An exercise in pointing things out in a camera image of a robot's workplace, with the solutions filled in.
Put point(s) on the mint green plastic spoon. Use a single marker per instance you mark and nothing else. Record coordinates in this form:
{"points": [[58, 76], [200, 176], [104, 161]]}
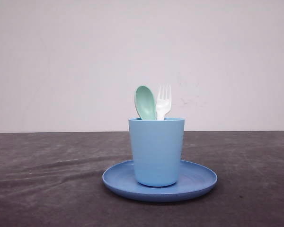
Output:
{"points": [[144, 103]]}

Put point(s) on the white plastic fork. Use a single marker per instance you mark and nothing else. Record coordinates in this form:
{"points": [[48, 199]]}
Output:
{"points": [[164, 100]]}

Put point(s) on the light blue plastic cup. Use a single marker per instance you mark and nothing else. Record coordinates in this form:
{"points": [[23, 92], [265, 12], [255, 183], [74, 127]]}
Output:
{"points": [[157, 149]]}

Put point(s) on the blue plastic plate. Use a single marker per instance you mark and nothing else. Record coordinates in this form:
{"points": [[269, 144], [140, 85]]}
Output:
{"points": [[195, 180]]}

